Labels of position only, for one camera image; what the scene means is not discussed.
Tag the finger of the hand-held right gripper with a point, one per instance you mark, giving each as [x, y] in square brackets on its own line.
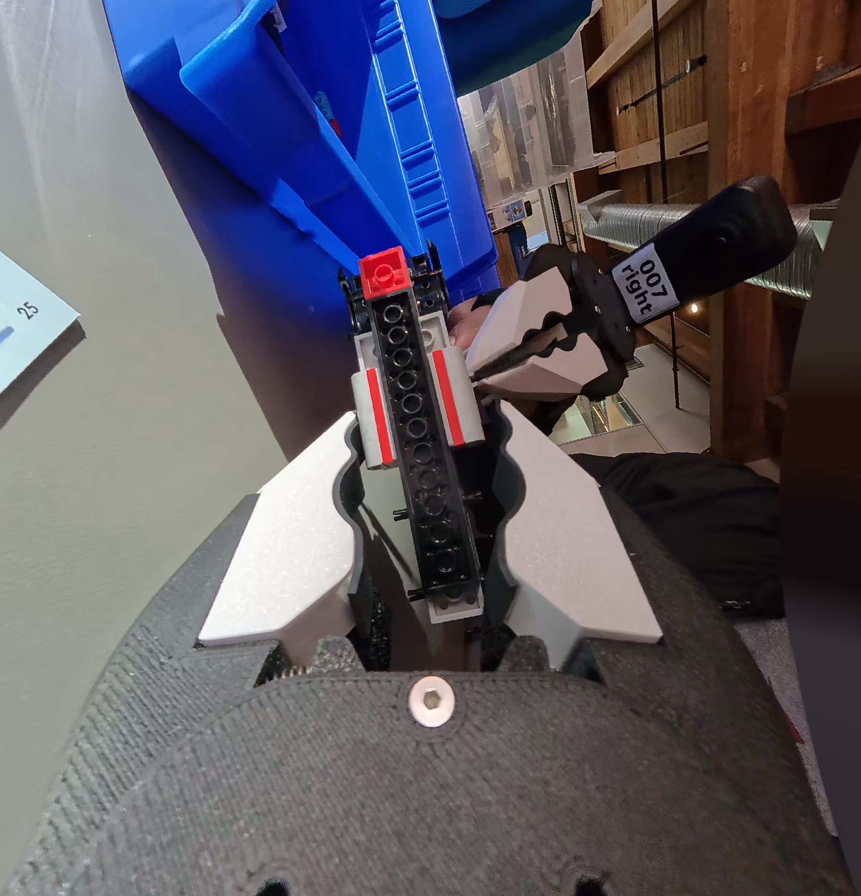
[556, 371]
[521, 315]

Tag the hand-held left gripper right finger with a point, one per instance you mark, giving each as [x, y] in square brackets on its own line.
[577, 560]

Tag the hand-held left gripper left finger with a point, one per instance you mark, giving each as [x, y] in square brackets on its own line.
[283, 553]

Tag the toy brick vehicle model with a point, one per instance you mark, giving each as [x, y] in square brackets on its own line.
[420, 420]

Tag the person's right forearm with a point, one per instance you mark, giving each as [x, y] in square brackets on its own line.
[682, 518]

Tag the white desk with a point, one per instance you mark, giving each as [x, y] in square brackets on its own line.
[88, 490]

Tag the person's right hand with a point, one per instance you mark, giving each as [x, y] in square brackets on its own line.
[462, 325]

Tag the black threaded rod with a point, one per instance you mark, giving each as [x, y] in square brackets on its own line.
[660, 105]

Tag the stack of clear storage boxes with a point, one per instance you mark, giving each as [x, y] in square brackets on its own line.
[528, 140]

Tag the light blue foam case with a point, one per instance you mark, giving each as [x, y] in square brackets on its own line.
[514, 49]

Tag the blue plastic bin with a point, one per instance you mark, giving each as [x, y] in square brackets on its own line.
[297, 140]

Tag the light blue instruction booklet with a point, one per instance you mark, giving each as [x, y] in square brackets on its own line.
[18, 322]

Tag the wooden shelf frame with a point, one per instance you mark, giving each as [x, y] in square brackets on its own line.
[745, 105]

